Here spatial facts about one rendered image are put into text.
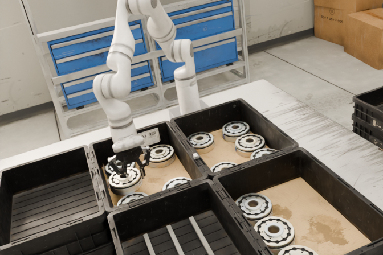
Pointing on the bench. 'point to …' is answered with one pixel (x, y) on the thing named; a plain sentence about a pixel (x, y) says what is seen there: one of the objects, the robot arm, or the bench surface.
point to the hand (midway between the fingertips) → (134, 175)
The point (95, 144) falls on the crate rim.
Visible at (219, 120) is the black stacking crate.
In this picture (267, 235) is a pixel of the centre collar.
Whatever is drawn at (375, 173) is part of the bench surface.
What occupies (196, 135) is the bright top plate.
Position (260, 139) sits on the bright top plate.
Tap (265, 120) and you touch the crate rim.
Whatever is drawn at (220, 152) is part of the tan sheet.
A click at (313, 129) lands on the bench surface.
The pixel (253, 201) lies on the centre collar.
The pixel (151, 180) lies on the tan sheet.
